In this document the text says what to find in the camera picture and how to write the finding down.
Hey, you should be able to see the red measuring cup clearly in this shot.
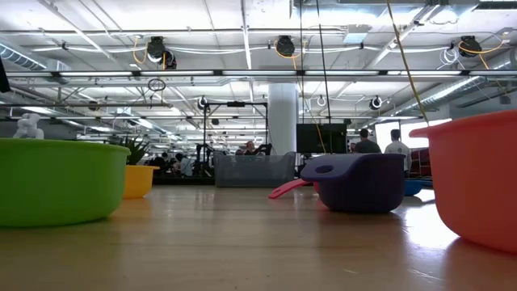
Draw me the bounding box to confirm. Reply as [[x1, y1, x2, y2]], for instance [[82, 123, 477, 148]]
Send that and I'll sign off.
[[268, 178, 321, 200]]

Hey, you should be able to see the purple measuring cup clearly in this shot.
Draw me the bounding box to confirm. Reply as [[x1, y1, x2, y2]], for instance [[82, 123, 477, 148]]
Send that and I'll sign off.
[[300, 153, 406, 214]]

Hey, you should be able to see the yellow measuring cup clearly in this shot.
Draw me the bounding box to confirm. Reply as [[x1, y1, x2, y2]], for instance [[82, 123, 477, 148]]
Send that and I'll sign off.
[[122, 164, 160, 200]]

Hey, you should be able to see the blue measuring cup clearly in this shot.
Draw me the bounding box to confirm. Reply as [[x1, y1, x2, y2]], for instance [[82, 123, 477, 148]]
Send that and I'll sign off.
[[403, 179, 434, 198]]

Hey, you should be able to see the green measuring cup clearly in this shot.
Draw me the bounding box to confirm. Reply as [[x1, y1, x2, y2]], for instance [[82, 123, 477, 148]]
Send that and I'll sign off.
[[0, 138, 132, 228]]

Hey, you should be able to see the orange measuring cup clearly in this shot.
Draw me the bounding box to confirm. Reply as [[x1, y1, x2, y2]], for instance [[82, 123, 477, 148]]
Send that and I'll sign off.
[[409, 109, 517, 255]]

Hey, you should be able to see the grey translucent basket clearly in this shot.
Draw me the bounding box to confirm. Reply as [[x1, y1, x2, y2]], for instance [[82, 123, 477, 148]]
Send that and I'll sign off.
[[213, 151, 297, 188]]

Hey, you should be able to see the white round column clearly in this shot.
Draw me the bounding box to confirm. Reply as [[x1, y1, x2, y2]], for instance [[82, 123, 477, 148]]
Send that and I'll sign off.
[[267, 82, 299, 157]]

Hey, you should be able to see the black monitor screen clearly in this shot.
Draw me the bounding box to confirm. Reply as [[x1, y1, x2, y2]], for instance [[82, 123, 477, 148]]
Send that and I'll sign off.
[[296, 123, 348, 154]]

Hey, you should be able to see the long ceiling light bar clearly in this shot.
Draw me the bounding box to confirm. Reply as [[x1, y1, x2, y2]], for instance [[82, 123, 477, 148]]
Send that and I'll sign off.
[[0, 70, 517, 78]]

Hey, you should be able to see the green succulent plant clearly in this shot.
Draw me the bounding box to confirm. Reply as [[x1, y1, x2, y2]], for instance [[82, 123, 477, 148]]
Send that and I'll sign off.
[[115, 136, 151, 167]]

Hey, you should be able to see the black camera rig frame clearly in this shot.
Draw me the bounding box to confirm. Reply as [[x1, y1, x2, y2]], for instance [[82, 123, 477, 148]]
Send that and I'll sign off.
[[202, 101, 270, 157]]

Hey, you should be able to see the black aluminium table frame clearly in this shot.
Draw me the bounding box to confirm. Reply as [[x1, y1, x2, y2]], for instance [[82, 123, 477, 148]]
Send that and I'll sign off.
[[152, 176, 216, 187]]

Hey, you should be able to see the straight black hanging cable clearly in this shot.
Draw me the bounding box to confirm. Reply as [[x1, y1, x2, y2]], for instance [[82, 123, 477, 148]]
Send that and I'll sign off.
[[299, 0, 305, 124]]

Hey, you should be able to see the black ceiling cord reel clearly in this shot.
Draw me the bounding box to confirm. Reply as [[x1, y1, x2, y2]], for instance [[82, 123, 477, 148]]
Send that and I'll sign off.
[[275, 35, 296, 58], [459, 35, 483, 59], [145, 36, 178, 70]]

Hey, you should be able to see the slanted black hanging cable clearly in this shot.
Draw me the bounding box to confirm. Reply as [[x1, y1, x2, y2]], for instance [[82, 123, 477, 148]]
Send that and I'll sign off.
[[315, 0, 334, 154]]

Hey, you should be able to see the yellow hanging cable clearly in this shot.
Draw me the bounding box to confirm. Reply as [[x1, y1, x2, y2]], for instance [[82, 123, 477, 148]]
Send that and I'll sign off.
[[385, 0, 431, 124]]

